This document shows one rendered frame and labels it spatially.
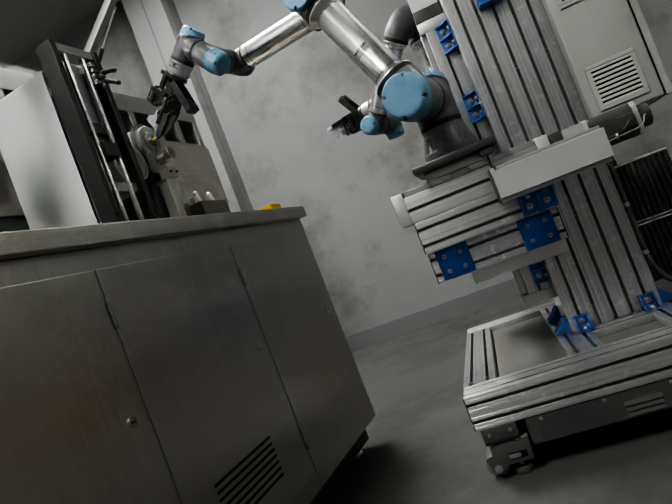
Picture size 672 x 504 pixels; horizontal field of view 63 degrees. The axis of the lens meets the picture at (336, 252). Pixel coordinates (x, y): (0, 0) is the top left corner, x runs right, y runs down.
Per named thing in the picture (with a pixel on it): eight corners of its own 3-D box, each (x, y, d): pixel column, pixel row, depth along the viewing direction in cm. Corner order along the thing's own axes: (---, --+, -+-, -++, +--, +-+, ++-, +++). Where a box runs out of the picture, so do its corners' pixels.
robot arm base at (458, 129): (479, 148, 157) (467, 116, 157) (480, 141, 143) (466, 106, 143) (429, 169, 161) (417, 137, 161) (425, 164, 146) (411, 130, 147)
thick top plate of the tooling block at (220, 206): (207, 216, 189) (200, 200, 189) (122, 256, 204) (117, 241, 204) (231, 214, 204) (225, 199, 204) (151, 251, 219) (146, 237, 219)
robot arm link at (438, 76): (466, 114, 154) (448, 69, 154) (451, 112, 143) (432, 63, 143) (428, 132, 160) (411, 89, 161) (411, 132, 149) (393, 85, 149)
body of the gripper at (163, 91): (160, 105, 185) (172, 71, 182) (179, 116, 183) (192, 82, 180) (144, 102, 178) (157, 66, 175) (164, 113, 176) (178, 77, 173)
